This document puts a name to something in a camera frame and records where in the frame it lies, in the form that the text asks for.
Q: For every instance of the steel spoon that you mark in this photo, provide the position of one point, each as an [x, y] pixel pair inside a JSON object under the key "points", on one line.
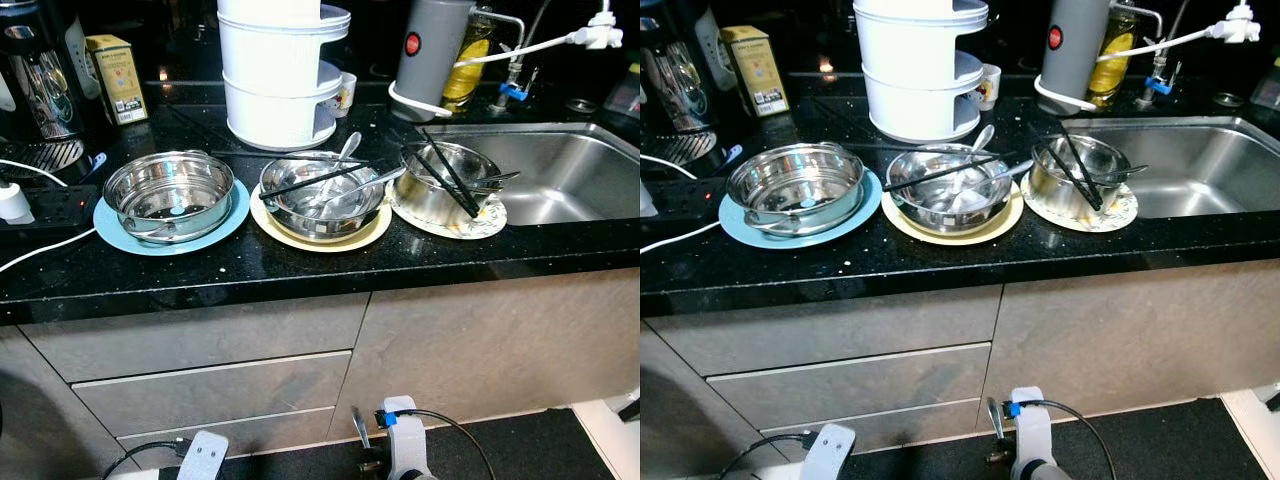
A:
{"points": [[982, 140], [348, 150], [1010, 172], [380, 180]]}

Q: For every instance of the white faucet diverter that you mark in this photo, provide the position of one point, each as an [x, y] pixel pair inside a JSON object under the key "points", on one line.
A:
{"points": [[600, 32], [1240, 25]]}

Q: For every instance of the stainless steel sink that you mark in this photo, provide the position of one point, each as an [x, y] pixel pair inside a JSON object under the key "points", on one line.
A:
{"points": [[570, 175], [1210, 170]]}

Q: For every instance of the yellow plate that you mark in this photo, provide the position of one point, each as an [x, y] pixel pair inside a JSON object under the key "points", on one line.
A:
{"points": [[268, 230], [898, 226]]}

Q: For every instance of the floral patterned plate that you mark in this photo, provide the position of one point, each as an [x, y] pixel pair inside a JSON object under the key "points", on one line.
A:
{"points": [[485, 222], [1118, 215]]}

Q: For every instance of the yellow oil bottle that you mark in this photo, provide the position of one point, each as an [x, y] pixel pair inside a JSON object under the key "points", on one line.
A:
{"points": [[465, 70], [1112, 65]]}

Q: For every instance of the chrome faucet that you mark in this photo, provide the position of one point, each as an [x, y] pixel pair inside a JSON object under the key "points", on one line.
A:
{"points": [[1158, 82], [513, 88]]}

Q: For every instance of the blue plate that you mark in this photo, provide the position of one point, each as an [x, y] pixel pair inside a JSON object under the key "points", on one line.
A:
{"points": [[115, 230], [738, 225]]}

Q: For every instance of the round steel bowl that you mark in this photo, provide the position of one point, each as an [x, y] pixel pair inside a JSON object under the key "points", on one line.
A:
{"points": [[320, 205], [950, 200]]}

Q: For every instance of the black coffee maker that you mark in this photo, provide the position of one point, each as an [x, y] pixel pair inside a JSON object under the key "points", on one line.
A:
{"points": [[40, 90], [680, 90]]}

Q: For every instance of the black chopstick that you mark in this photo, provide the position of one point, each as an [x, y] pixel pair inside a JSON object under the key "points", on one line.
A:
{"points": [[1072, 172], [310, 181], [445, 178], [1082, 160], [452, 165], [940, 173]]}

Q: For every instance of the black floor mat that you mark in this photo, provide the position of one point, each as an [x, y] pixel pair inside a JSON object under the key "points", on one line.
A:
{"points": [[1150, 445], [520, 450]]}

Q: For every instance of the white power plug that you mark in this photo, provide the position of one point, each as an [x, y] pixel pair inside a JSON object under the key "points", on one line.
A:
{"points": [[646, 200], [12, 203]]}

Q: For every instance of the round steel counter cap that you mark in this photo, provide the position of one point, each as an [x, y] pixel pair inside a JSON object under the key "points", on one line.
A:
{"points": [[580, 104], [1225, 99]]}

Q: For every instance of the white printed cup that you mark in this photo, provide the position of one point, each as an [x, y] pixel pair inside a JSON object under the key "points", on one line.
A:
{"points": [[988, 85], [345, 92]]}

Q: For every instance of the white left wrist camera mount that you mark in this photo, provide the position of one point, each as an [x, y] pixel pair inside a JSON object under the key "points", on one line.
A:
{"points": [[205, 458], [828, 455]]}

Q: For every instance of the black power strip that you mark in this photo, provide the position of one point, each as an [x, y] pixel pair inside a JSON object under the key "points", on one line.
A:
{"points": [[685, 198], [55, 205]]}

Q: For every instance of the grey drawer front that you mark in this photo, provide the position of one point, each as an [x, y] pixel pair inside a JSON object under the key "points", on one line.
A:
{"points": [[830, 325], [210, 390], [190, 335], [880, 425], [240, 428], [850, 385]]}

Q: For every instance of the yellow tea box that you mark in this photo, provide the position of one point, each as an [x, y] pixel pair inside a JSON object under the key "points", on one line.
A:
{"points": [[118, 80], [757, 70]]}

